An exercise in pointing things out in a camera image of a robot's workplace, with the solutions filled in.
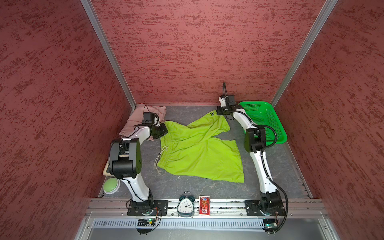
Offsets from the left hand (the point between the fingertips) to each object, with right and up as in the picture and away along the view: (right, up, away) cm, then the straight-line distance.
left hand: (168, 133), depth 97 cm
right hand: (+35, +15, +16) cm, 41 cm away
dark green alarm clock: (+14, -34, -26) cm, 44 cm away
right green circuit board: (+55, -42, -26) cm, 74 cm away
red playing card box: (+23, -35, -23) cm, 48 cm away
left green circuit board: (-5, -41, -26) cm, 49 cm away
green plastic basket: (+71, +14, +17) cm, 74 cm away
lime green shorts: (+16, -11, -2) cm, 19 cm away
